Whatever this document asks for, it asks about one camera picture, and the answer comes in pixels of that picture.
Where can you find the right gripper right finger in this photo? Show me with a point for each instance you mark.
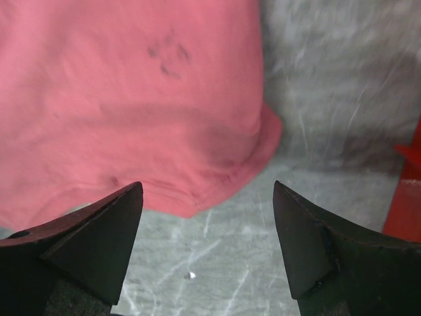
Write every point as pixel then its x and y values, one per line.
pixel 336 267

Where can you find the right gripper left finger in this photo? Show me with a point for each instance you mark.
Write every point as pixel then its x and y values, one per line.
pixel 73 265

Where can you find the dark pink t shirt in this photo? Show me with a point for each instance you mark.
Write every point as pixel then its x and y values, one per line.
pixel 96 95

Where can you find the red plastic bin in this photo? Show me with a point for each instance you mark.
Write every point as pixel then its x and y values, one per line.
pixel 403 218

